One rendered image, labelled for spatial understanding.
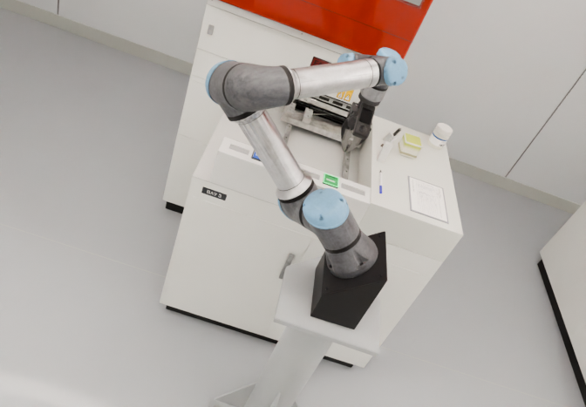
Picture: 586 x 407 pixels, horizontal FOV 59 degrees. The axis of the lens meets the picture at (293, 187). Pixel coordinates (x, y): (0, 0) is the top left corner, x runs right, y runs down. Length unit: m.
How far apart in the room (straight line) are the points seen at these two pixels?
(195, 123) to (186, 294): 0.79
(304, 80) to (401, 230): 0.81
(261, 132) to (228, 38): 0.95
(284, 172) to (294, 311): 0.41
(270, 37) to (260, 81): 1.01
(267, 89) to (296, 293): 0.67
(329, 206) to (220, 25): 1.12
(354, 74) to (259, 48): 0.96
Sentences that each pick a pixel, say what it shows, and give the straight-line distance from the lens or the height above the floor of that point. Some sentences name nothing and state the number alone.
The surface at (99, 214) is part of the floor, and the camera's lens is 2.82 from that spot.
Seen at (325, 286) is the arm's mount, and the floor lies 0.93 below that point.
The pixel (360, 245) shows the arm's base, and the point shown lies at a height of 1.07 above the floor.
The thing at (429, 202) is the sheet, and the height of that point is 0.97.
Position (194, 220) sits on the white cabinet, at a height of 0.62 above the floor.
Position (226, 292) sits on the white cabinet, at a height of 0.29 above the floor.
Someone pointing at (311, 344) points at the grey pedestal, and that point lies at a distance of 1.73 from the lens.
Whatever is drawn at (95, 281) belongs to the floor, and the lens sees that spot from 2.55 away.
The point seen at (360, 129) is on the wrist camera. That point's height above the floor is 1.24.
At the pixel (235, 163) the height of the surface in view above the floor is 0.93.
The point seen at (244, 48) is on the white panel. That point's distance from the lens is 2.27.
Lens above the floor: 2.00
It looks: 37 degrees down
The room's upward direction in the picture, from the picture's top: 23 degrees clockwise
